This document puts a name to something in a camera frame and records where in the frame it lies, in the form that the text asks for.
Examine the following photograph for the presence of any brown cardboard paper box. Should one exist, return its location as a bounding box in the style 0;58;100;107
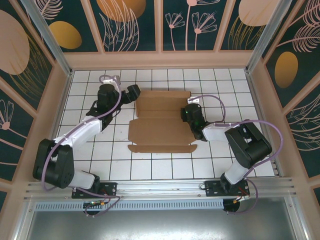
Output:
127;89;198;154

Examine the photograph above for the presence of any grey metal sheet panel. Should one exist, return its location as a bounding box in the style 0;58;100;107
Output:
14;197;310;240

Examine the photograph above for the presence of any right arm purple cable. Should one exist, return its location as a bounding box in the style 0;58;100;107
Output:
189;94;285;216

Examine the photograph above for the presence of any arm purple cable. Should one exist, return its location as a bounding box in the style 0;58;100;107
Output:
189;94;285;216
41;74;122;218

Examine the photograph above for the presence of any aluminium table side rail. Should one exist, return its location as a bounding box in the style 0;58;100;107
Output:
51;70;74;142
245;70;283;178

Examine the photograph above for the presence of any aluminium mounting rail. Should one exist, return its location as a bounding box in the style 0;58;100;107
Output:
23;177;298;201

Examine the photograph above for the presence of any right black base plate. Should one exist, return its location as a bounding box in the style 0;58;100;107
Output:
204;179;251;198

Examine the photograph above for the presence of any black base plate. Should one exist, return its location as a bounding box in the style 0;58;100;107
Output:
71;181;118;200
204;179;251;198

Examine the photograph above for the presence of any aluminium frame post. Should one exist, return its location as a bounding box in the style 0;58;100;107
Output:
244;0;293;73
19;0;73;77

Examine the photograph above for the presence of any slotted grey cable duct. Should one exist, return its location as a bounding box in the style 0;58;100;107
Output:
34;199;225;211

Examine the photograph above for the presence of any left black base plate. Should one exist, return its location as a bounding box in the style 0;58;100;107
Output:
71;181;118;200

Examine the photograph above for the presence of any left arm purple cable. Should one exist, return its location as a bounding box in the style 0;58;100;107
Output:
41;74;122;218

